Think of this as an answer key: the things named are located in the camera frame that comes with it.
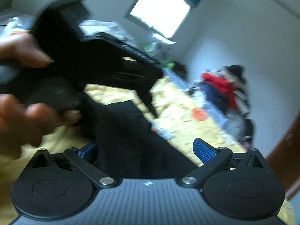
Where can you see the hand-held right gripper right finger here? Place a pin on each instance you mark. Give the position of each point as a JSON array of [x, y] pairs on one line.
[[203, 153]]

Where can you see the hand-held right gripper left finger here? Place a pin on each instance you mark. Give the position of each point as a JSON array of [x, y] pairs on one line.
[[88, 150]]

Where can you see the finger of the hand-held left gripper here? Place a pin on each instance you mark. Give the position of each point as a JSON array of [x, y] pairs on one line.
[[146, 100]]

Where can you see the black pants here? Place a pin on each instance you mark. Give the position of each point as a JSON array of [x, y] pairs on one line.
[[131, 145]]

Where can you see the person's left hand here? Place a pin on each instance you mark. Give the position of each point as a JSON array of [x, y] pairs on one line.
[[23, 126]]

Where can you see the yellow floral bed sheet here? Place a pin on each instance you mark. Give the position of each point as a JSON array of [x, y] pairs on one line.
[[178, 107]]

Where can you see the white crumpled quilt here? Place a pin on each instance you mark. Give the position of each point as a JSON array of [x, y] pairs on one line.
[[103, 28]]

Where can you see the green plastic chair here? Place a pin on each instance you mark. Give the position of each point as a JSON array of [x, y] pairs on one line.
[[168, 63]]

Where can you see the dark bag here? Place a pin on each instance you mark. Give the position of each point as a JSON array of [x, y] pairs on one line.
[[180, 71]]

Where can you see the pile of clothes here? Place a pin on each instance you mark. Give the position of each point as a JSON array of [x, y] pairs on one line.
[[229, 103]]

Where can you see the red jacket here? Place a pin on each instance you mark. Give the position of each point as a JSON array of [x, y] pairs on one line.
[[220, 86]]

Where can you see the brown wooden door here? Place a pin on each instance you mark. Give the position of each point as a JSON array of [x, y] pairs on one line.
[[288, 150]]

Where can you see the window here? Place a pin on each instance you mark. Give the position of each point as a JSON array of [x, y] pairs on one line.
[[161, 9]]

